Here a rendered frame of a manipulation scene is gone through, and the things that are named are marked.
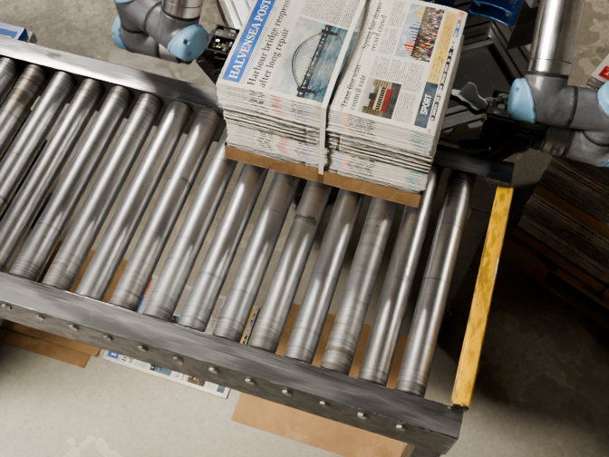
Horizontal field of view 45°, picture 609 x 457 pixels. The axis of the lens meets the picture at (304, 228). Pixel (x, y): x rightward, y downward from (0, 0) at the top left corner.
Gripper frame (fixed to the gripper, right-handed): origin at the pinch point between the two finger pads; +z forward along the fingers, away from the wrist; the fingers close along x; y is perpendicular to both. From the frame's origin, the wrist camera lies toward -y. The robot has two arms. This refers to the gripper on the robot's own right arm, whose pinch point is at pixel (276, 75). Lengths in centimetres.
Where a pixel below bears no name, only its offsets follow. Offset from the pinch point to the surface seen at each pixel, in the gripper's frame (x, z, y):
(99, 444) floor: -70, -29, -79
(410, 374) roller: -54, 41, 1
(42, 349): -51, -56, -79
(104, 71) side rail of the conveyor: -10.2, -34.2, 0.7
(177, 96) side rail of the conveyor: -11.9, -17.4, 0.7
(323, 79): -17.4, 14.9, 23.8
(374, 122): -23.2, 25.1, 23.4
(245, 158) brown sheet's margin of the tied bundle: -23.6, 1.7, 3.5
